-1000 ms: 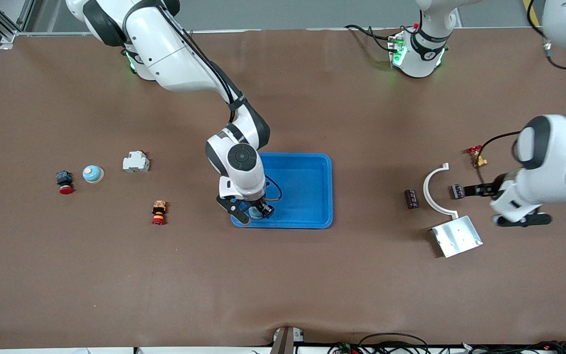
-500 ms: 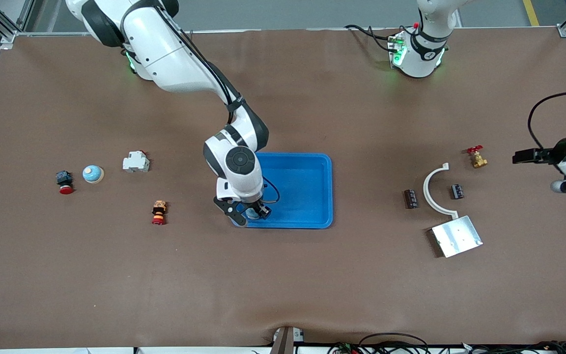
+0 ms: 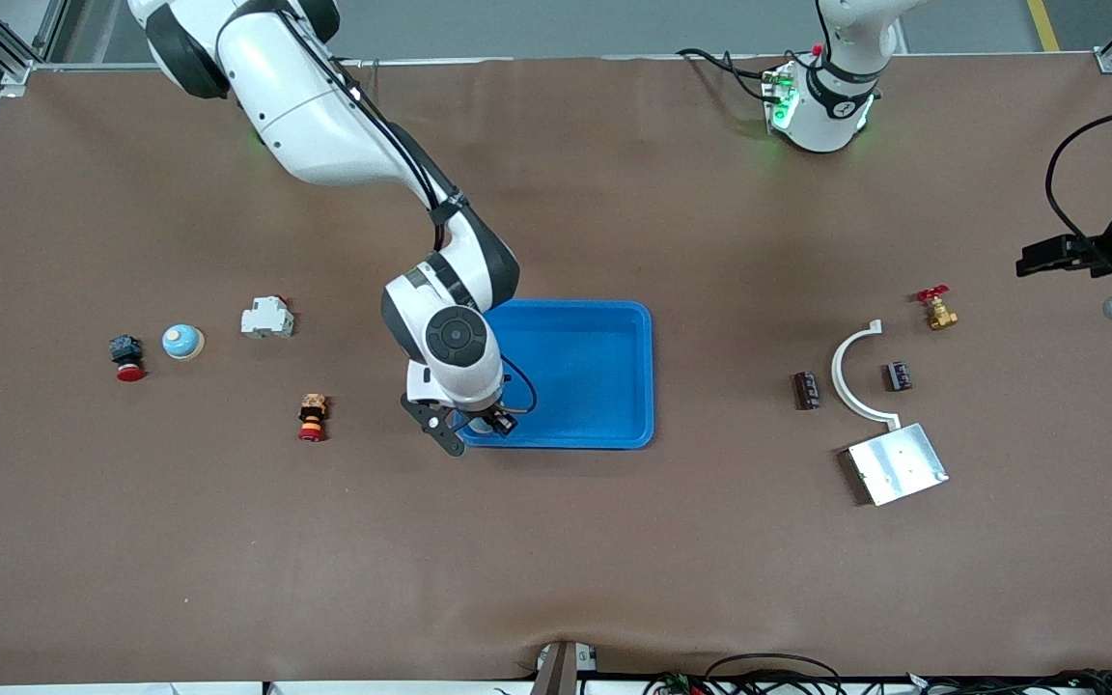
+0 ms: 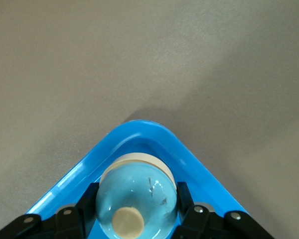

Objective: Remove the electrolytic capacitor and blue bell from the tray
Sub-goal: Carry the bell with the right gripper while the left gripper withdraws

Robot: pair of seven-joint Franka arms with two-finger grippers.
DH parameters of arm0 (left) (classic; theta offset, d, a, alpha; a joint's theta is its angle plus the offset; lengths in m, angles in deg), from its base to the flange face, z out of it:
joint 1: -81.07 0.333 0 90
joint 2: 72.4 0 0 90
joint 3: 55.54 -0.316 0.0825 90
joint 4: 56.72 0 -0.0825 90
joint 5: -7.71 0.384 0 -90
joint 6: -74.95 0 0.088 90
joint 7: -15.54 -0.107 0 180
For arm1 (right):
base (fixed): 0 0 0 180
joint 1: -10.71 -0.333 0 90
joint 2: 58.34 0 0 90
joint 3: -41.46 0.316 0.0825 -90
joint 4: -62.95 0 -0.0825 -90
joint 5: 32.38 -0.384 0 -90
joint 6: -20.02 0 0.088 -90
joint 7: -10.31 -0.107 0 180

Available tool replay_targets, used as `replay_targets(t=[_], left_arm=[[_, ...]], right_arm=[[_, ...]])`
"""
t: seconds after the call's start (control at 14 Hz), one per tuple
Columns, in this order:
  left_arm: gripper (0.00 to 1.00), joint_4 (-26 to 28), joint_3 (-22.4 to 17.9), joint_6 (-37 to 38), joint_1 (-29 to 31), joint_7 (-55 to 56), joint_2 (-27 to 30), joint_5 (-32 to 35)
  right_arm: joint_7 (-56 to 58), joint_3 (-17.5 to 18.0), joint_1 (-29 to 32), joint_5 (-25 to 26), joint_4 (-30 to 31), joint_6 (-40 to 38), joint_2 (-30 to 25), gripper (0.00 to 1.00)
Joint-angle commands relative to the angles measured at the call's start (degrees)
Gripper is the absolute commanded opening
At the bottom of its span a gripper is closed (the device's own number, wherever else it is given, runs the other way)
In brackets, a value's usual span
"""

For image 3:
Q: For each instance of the red button blue-black block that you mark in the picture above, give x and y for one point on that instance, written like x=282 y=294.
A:
x=126 y=349

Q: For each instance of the white curved plastic bracket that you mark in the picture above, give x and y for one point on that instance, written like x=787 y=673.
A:
x=836 y=376

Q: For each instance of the grey metal mount bracket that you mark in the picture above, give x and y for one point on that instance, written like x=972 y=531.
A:
x=556 y=671

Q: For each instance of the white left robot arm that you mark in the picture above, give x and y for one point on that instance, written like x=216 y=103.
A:
x=831 y=116

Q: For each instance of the black connector block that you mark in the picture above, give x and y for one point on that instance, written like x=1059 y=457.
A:
x=897 y=375
x=807 y=391

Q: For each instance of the light blue call bell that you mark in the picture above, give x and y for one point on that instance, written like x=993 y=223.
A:
x=481 y=431
x=182 y=341

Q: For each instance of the white circuit breaker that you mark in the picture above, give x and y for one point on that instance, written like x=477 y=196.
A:
x=266 y=320

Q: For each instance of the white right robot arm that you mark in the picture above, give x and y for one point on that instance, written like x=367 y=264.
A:
x=305 y=106

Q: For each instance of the red yellow emergency stop button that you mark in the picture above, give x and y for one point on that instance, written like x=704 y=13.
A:
x=313 y=415

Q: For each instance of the aluminium square plate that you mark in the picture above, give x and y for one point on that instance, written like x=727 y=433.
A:
x=899 y=463

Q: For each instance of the blue plastic tray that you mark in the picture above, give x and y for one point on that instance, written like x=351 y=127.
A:
x=585 y=372

